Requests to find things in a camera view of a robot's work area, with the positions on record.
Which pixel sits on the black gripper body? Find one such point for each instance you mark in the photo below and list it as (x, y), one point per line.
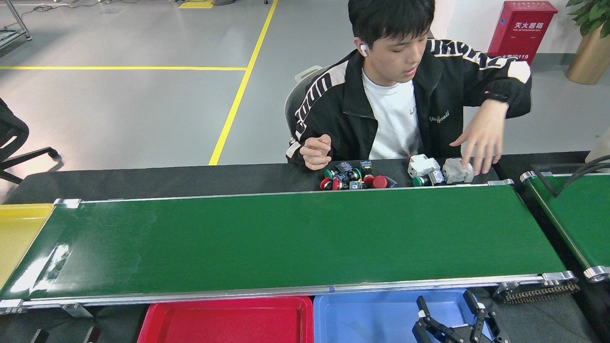
(461, 337)

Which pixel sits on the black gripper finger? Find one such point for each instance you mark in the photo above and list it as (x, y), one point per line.
(422, 307)
(478, 314)
(39, 337)
(91, 335)

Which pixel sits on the white circuit breaker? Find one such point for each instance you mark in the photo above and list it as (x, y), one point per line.
(456, 172)
(423, 165)

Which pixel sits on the blue plastic tray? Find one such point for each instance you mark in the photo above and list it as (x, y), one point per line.
(362, 319)

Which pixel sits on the yellow plastic tray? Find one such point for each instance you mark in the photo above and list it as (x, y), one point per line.
(19, 238)

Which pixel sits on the green conveyor belt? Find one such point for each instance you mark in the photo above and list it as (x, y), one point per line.
(286, 238)
(581, 224)

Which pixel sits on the red plastic tray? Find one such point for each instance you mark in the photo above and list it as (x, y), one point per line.
(228, 324)

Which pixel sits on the person's left hand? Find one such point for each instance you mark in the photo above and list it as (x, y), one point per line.
(486, 133)

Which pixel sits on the person's right hand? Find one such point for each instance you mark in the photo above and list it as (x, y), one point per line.
(314, 155)

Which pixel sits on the person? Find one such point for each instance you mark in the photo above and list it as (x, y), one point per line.
(395, 114)

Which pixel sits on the black office chair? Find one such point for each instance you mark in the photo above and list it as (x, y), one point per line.
(12, 131)

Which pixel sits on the black wristwatch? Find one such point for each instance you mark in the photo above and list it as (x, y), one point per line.
(496, 97)

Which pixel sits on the grey chair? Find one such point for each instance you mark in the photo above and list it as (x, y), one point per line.
(293, 105)

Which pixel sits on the potted plant gold pot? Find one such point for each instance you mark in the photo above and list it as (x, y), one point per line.
(588, 59)

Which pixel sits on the red fire extinguisher box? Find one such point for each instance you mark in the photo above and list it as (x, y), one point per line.
(522, 33)

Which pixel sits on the metal rack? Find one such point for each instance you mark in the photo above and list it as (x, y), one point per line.
(9, 37)

